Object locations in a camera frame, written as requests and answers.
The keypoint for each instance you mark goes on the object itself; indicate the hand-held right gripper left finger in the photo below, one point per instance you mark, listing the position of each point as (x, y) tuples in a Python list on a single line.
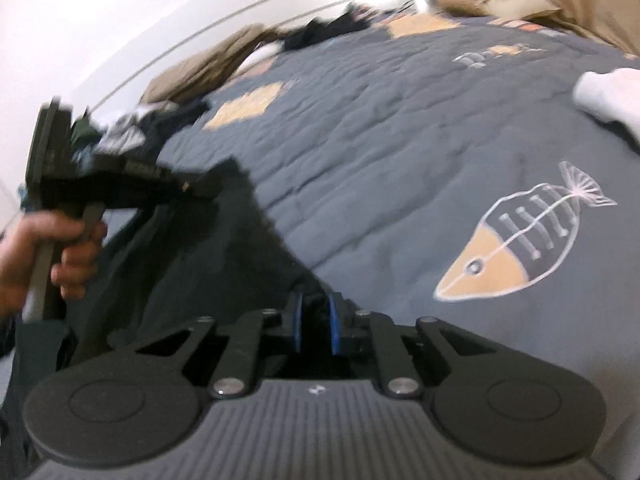
[(297, 322)]

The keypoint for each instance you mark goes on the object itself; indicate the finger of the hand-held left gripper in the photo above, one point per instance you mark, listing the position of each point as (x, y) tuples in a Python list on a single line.
[(192, 184)]

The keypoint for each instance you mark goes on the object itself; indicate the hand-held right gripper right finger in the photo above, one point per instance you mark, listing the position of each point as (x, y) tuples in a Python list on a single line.
[(334, 325)]

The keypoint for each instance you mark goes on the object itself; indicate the black t-shirt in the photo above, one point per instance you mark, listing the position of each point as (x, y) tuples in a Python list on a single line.
[(210, 260)]

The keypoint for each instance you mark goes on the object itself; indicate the pile of unfolded clothes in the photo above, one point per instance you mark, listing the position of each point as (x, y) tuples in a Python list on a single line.
[(150, 45)]

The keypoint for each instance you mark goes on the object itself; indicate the person's left hand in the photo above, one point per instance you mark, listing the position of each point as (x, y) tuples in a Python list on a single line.
[(20, 255)]

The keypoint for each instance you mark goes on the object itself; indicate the white grey shirt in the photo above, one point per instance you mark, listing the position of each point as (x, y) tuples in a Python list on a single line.
[(120, 132)]

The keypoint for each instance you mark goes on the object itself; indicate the green shirt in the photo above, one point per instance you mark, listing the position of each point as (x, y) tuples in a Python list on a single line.
[(85, 135)]

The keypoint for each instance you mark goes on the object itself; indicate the small black garment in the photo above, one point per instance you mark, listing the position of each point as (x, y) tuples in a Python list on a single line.
[(175, 122)]

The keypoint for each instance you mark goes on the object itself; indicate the tan folded garment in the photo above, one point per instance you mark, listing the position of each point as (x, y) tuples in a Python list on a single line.
[(200, 67)]

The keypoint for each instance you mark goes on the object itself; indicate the white pillow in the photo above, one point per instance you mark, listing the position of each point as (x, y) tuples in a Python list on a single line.
[(260, 55)]

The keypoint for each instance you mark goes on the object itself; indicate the grey quilted bedspread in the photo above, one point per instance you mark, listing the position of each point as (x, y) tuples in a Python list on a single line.
[(400, 135)]

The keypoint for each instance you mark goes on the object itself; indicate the black crumpled garment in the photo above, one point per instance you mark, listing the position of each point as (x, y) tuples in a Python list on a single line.
[(330, 27)]

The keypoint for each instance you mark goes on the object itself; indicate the white folded garment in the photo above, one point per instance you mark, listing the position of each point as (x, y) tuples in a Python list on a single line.
[(615, 97)]

